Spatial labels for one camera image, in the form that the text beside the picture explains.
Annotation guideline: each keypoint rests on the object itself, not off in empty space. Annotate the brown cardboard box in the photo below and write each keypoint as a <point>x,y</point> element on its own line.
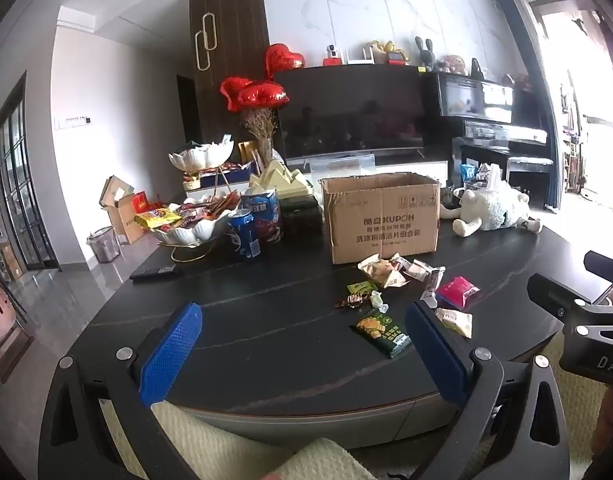
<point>381,220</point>

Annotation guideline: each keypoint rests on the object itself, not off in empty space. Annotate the yellow snack bag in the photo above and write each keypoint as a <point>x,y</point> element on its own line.
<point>156,218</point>

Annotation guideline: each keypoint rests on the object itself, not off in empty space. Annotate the red heart balloon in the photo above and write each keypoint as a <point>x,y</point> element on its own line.
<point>264,95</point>
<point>284,60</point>
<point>231,91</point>

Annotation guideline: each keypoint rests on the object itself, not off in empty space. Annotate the black piano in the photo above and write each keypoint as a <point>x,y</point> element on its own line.
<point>486,105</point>

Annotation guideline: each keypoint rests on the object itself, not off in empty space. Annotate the white plush sheep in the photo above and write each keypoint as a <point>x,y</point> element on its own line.
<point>491,207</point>

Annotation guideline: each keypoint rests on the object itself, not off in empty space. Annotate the dark green snack packet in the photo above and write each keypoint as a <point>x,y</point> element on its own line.
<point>379,332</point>

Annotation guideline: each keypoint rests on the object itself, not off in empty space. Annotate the blue curtain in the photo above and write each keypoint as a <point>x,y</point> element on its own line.
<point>533,85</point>

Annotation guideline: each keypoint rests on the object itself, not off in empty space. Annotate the blue drink can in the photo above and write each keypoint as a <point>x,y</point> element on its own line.
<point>245,235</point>

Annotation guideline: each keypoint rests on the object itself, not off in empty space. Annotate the blue snack bag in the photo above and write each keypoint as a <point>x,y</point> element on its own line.
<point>469,172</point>

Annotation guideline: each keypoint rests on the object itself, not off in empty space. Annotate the black television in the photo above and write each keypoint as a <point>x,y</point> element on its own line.
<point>351,110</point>

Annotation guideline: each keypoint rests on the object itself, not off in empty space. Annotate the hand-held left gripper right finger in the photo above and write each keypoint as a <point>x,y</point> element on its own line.
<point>436,357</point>

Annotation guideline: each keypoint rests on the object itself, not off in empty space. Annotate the small pale wrapped candy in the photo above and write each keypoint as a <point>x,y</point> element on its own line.
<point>379,298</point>

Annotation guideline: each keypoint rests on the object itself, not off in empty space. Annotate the gold gift box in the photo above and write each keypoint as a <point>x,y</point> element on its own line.
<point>248,152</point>

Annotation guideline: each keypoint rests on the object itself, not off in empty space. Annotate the green candy packet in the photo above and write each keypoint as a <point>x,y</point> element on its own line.
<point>361,288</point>

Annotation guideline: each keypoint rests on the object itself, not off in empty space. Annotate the black framed glass door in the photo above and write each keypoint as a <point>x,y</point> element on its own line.
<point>24,180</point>

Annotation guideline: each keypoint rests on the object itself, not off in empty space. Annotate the yellow toy figure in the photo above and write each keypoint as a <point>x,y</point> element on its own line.
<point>386,49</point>

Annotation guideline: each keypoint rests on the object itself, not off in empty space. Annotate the piano bench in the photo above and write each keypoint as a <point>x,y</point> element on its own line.
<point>528,167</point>

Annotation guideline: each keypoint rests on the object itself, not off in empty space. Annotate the pink snack packet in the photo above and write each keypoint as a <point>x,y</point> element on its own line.
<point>457,292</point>

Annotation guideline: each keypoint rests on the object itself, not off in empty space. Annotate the cream mountain-shaped tray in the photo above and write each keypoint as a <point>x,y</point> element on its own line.
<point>281,182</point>

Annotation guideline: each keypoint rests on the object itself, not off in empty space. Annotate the white two-tier bowl stand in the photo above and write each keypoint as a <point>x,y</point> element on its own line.
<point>201,157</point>

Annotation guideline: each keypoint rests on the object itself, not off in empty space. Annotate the dark storage box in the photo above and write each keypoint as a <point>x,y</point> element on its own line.
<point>301,217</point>

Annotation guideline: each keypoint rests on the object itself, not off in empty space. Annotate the grey trash bin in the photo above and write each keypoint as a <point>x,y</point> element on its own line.
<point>105,245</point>

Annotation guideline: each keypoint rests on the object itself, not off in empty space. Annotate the white router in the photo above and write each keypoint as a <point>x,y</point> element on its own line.
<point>370,56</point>

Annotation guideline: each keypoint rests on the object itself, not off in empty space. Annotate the cream snack packet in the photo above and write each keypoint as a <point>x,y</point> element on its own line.
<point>455,322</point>

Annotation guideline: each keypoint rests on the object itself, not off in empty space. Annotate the brown wrapped candy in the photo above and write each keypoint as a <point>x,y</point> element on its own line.
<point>352,302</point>

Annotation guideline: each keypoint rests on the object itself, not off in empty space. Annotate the open cardboard box with items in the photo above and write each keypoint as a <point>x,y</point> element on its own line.
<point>124,210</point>

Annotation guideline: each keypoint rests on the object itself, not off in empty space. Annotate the small doll figure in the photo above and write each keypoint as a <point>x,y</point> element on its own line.
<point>455,64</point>

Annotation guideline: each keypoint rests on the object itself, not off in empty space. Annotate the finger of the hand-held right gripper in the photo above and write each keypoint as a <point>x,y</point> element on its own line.
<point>603,265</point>
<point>551,292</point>

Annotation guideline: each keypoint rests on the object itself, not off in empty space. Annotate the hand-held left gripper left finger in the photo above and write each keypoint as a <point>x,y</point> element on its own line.
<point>169,357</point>

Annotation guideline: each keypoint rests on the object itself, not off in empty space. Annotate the white security camera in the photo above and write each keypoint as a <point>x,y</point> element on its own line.
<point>332,51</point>

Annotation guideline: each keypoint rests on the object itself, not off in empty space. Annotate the small clear snack packet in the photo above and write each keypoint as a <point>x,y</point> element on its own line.
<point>429,298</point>

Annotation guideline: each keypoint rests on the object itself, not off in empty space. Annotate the blue and red snack cup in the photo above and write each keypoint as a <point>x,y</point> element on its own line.
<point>264,215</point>

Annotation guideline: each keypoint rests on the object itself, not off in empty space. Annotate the gold loop wall ornament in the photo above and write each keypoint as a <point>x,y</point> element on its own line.
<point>206,42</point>

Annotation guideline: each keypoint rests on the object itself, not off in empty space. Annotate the black remote control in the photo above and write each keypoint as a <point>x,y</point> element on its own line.
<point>154,272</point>

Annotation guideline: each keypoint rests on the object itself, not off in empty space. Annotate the cream textured cloth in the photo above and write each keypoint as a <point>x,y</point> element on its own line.
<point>226,445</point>

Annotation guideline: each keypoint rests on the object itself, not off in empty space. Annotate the dark bunny figurine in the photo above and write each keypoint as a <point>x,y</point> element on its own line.
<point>425,50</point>

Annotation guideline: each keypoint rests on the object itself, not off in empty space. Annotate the gold crinkled snack packet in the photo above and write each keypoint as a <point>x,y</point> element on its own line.
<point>381,271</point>

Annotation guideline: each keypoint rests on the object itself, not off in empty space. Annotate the gold-ended small snack packet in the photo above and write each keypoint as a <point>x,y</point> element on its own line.
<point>399,261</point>

